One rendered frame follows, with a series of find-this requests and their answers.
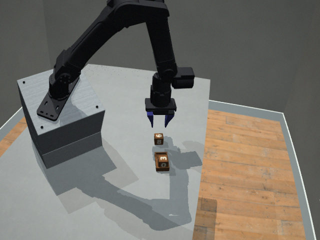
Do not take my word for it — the brown wooden number cube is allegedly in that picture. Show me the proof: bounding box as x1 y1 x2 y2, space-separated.
158 155 169 167
154 133 164 145

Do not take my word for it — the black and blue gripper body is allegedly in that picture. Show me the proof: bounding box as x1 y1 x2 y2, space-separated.
145 90 177 115

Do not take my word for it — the brown wooden tray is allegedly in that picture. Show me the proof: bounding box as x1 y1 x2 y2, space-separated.
154 152 170 172

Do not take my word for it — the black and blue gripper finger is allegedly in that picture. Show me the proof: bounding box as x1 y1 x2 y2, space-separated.
147 111 154 128
164 115 174 128

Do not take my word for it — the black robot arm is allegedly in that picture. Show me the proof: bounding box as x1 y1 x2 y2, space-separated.
36 0 195 122

